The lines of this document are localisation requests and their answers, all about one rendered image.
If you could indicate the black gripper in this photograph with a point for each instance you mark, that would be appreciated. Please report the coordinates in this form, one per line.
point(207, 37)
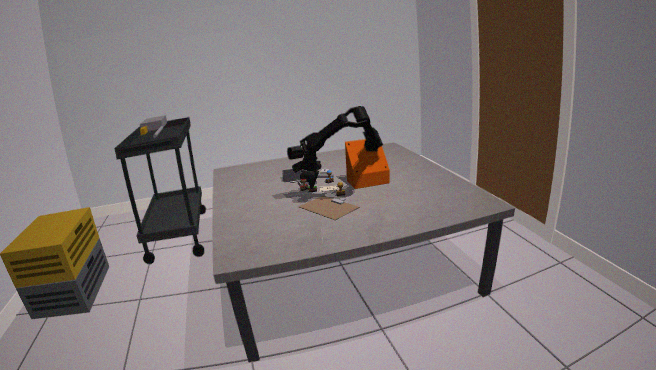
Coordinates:
point(311, 173)

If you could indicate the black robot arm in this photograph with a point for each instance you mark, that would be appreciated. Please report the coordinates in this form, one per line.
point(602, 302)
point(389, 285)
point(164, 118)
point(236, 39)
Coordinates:
point(316, 140)

